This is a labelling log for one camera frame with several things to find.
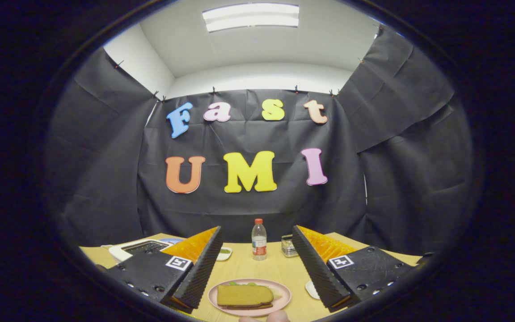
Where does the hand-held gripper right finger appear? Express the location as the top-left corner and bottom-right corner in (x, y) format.
(291, 225), (422, 313)

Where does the brown bread slice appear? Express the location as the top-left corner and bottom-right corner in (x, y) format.
(216, 284), (274, 308)
(218, 303), (274, 310)

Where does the pink plate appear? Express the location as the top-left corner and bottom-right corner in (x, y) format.
(207, 278), (292, 318)

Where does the white toaster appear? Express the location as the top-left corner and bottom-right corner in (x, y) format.
(108, 239), (173, 263)

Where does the clear plastic water bottle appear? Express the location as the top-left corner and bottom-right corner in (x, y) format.
(251, 218), (268, 261)

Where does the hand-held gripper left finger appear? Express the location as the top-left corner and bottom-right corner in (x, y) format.
(107, 225), (223, 314)

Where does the ceiling light panel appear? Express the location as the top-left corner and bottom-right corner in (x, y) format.
(202, 3), (300, 33)

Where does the black backdrop cloth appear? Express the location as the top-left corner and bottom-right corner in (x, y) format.
(43, 25), (473, 256)

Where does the wire mesh utensil holder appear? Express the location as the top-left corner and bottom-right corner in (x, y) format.
(281, 234), (299, 258)

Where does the green lettuce leaf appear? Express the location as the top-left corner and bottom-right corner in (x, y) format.
(228, 281), (283, 301)

